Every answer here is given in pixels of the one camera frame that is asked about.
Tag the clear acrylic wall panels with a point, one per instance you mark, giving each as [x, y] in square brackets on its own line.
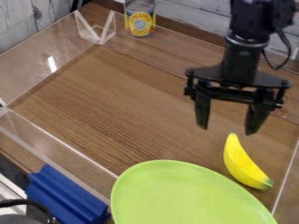
[95, 108]

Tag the clear acrylic corner bracket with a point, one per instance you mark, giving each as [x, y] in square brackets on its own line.
[95, 33]

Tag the yellow banana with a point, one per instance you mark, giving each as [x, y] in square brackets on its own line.
[242, 167]

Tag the blue plastic block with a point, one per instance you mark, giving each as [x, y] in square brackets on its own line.
[72, 204]

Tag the yellow labelled tin can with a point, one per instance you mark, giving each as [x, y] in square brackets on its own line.
[140, 17]

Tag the green plate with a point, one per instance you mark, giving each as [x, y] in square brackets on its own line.
[172, 192]

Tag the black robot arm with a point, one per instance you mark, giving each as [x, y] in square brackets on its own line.
[258, 18]

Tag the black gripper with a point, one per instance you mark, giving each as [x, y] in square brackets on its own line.
[235, 81]

